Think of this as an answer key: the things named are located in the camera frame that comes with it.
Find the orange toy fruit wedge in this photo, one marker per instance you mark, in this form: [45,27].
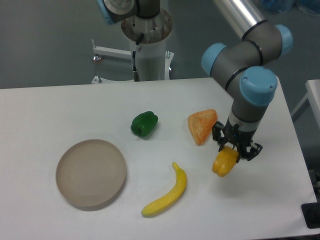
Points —
[200,125]

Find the green toy pepper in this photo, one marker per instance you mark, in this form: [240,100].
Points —
[143,124]

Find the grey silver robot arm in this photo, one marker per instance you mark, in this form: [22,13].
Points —
[239,70]

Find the yellow toy banana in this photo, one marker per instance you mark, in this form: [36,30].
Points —
[166,201]

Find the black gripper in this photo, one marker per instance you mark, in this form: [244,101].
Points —
[239,136]

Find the black device at edge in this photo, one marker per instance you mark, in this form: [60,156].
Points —
[311,214]

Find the beige round plate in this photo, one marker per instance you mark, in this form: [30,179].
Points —
[91,174]

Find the yellow toy pepper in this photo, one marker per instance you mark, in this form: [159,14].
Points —
[225,161]

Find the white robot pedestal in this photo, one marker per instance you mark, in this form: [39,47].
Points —
[148,54]

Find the white side table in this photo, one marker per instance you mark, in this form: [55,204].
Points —
[311,98]

